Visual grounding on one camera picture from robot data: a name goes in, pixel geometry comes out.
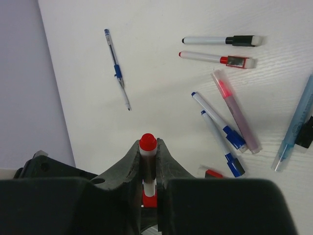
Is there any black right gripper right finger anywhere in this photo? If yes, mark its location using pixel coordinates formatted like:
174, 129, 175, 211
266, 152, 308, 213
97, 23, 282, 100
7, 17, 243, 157
156, 139, 297, 235

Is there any blue cap whiteboard marker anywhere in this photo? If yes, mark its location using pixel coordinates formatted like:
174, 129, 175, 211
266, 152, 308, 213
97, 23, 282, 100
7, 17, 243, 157
191, 92, 247, 153

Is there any red marker with end cap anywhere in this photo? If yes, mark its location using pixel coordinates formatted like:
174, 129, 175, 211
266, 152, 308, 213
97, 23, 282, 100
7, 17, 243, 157
139, 133, 157, 208

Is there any red cap whiteboard marker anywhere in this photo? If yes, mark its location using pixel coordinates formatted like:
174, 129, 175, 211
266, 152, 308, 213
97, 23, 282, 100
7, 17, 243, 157
179, 51, 256, 69

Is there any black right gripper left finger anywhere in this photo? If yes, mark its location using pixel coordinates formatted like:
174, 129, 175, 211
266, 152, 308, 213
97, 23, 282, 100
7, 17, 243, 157
0, 143, 142, 235

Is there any pink highlighter pen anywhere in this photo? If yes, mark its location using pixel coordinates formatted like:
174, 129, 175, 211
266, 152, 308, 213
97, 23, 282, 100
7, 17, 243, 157
211, 70, 261, 154

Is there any black marker beside highlighter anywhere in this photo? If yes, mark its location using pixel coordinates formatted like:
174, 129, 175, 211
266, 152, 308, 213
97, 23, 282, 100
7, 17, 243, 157
295, 116, 313, 149

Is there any blue highlighter pen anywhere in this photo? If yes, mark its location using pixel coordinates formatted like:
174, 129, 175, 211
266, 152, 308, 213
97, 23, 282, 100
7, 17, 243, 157
271, 74, 313, 172

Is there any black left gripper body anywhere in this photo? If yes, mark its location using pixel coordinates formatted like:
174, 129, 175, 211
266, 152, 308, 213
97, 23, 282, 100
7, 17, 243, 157
13, 150, 97, 180

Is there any black cap whiteboard marker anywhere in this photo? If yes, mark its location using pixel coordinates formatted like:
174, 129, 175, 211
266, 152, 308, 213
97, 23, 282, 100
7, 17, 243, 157
182, 35, 263, 47

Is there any blue gel pen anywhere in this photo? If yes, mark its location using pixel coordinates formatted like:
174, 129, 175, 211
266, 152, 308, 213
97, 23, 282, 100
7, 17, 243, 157
104, 29, 132, 111

